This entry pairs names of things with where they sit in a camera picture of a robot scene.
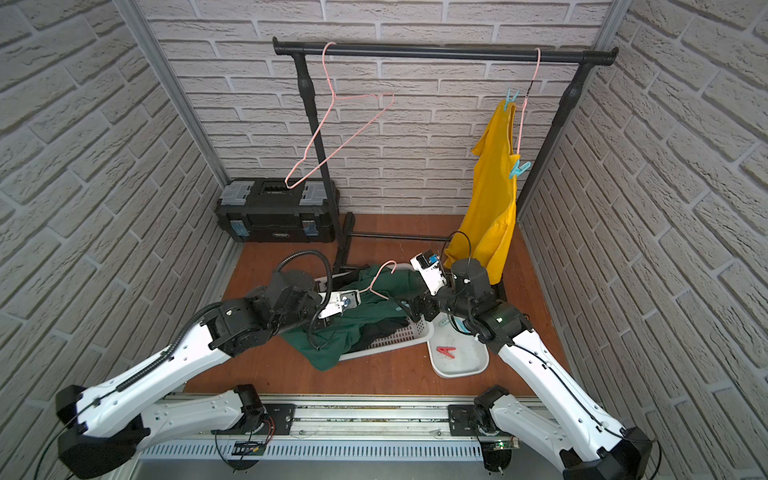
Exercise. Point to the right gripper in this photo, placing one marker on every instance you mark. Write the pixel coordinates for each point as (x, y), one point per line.
(425, 299)

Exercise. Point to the white perforated laundry basket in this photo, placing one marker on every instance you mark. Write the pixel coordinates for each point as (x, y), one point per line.
(415, 333)

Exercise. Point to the green t-shirt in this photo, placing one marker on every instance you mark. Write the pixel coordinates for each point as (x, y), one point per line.
(388, 287)

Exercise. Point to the red clothespin green shirt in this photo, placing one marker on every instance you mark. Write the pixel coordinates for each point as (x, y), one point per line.
(446, 351)

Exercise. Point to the black t-shirt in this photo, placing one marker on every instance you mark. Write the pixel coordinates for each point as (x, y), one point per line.
(371, 332)

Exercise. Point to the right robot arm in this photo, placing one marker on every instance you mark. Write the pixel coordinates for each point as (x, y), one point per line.
(580, 439)

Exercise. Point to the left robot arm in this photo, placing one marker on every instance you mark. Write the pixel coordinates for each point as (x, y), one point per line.
(105, 425)

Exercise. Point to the pink hanger of yellow shirt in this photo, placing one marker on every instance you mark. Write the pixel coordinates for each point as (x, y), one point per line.
(526, 101)

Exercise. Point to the white plastic tray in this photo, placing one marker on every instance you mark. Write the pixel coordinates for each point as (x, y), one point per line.
(472, 357)

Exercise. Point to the yellow t-shirt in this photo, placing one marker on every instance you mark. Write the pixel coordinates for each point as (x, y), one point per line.
(487, 229)

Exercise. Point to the black toolbox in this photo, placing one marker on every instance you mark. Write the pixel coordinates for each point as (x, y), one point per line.
(264, 210)

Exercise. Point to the teal clothespin lower yellow shirt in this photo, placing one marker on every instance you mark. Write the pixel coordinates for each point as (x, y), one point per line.
(519, 168)

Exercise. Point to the teal clothespin yellow shirt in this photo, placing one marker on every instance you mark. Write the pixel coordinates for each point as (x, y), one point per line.
(519, 168)
(510, 99)

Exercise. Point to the teal clothespin upper yellow shirt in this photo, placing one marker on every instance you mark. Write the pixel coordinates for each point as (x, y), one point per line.
(510, 99)

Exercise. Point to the black clothes rack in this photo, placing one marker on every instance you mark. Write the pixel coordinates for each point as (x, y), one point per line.
(585, 61)

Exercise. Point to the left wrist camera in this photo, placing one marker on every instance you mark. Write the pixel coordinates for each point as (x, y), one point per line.
(337, 302)

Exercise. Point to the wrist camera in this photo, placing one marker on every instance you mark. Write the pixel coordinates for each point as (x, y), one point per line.
(337, 302)
(428, 265)

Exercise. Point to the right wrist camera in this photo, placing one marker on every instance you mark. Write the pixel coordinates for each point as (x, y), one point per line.
(428, 265)

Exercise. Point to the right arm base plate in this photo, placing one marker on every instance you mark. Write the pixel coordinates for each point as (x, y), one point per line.
(470, 421)

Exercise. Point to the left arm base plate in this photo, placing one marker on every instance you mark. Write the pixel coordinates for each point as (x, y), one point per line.
(262, 419)

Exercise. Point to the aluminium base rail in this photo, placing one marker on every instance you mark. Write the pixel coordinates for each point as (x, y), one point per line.
(328, 428)

